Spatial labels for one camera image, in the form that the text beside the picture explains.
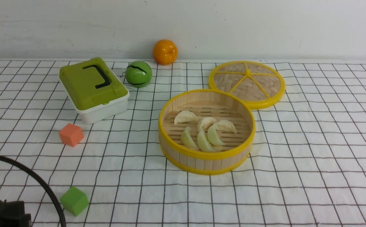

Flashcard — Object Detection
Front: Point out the orange cube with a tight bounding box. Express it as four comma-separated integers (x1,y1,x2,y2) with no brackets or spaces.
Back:
59,123,84,147

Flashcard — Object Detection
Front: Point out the bamboo steamer tray yellow rim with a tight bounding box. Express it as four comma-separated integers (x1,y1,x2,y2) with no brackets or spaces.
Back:
158,89,256,175

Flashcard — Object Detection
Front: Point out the pale dumpling front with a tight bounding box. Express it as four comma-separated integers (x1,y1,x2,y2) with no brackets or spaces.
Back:
180,127,199,151

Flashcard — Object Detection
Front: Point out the green cube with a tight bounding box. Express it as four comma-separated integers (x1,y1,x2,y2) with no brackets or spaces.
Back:
60,186,89,216

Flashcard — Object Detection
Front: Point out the green white lidded box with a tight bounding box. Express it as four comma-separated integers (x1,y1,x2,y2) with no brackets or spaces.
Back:
58,57,130,125

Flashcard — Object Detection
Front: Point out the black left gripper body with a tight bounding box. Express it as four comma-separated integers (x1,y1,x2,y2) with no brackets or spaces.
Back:
0,200,32,227

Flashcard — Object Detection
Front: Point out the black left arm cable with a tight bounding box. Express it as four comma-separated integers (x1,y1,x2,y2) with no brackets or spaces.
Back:
0,153,67,227

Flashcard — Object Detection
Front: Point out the pale dumpling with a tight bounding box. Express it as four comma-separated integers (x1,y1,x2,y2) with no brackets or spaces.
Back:
207,124,225,146
197,117,217,132
197,128,216,153
214,119,237,134
180,127,199,151
174,110,198,125

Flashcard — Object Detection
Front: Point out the green ball toy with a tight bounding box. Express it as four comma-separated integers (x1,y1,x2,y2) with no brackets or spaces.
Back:
125,61,152,88

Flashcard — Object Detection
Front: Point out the white checkered tablecloth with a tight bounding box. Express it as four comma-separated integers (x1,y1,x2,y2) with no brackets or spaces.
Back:
0,59,366,227

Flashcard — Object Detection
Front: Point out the bamboo steamer lid yellow rim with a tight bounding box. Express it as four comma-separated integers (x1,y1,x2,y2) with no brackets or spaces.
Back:
208,61,286,110

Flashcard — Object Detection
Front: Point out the orange fruit toy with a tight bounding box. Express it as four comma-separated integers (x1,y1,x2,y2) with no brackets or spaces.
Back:
152,39,178,66

